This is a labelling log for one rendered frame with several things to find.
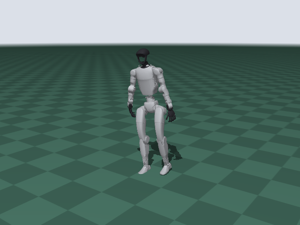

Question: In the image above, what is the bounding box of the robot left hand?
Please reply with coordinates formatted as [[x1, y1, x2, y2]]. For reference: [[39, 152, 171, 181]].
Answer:
[[166, 105, 176, 122]]

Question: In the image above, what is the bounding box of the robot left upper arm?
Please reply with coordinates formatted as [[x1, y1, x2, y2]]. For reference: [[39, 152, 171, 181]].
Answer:
[[153, 67, 166, 93]]

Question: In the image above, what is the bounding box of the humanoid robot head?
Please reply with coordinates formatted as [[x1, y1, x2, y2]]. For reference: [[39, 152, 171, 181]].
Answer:
[[136, 48, 150, 68]]

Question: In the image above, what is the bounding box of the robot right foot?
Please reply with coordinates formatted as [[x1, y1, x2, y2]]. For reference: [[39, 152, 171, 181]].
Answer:
[[138, 165, 151, 174]]

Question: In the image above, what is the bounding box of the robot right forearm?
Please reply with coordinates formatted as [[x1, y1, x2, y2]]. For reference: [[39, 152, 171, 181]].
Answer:
[[127, 91, 135, 107]]

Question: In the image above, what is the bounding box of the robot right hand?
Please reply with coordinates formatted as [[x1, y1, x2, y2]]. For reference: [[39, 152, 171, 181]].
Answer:
[[128, 104, 136, 117]]

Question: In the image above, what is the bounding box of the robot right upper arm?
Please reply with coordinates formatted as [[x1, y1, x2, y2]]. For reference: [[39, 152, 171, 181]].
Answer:
[[128, 68, 137, 93]]

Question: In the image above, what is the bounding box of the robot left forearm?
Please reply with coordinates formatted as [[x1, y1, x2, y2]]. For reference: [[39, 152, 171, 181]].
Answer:
[[162, 86, 173, 109]]

